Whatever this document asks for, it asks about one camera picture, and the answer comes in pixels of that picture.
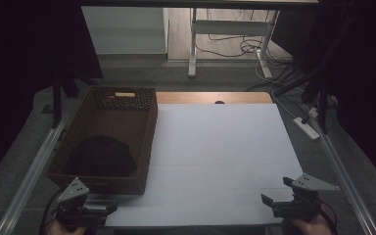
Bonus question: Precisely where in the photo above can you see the white table mat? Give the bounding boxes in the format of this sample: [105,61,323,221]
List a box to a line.
[104,103,305,227]

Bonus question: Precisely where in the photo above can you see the dark cloth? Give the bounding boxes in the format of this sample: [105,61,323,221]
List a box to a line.
[69,135,138,178]

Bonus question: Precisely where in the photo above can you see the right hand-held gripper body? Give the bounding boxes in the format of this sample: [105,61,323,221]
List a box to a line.
[271,173,341,219]

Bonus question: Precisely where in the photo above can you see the person's right hand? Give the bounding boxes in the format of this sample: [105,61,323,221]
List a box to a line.
[289,214,333,235]

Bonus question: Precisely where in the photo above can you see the black floor cables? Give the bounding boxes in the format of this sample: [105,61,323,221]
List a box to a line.
[195,9,307,93]

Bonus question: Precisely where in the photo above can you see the white power strip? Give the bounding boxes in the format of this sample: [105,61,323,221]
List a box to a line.
[292,117,321,141]

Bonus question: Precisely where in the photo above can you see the dark overhead bar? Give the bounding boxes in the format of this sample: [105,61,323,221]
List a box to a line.
[77,0,320,10]

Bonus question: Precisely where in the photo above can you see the white cable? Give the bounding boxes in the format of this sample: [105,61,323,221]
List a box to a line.
[269,88,311,122]

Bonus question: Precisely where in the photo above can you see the brown wicker basket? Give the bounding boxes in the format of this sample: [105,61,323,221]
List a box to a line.
[46,85,159,196]

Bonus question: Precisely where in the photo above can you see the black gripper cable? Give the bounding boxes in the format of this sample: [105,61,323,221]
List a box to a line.
[319,199,339,235]
[38,188,64,235]

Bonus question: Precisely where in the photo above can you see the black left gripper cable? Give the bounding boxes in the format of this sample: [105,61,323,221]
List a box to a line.
[38,188,64,235]

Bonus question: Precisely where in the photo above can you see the person's left hand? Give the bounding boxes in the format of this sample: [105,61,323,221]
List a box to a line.
[47,219,89,235]

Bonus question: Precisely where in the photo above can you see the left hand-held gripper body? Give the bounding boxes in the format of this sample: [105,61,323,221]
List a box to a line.
[55,176,110,228]

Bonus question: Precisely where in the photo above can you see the aluminium rail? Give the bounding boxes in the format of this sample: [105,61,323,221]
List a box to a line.
[0,117,69,235]
[306,107,376,235]

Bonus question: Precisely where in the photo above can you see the dark curtain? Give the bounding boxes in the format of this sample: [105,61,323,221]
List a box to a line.
[270,0,376,194]
[0,0,105,189]

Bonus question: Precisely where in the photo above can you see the white desk frame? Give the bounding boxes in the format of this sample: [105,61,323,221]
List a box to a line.
[187,8,280,79]

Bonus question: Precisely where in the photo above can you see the wooden table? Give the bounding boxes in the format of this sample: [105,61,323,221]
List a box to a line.
[156,91,274,105]

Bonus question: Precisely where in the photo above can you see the white cabinet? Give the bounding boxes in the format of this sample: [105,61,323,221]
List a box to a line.
[80,6,169,56]

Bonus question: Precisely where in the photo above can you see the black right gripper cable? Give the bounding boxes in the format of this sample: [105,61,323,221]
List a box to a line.
[319,199,339,235]

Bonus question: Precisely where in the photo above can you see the black metal stand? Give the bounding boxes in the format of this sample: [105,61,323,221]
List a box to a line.
[301,77,330,135]
[51,73,80,129]

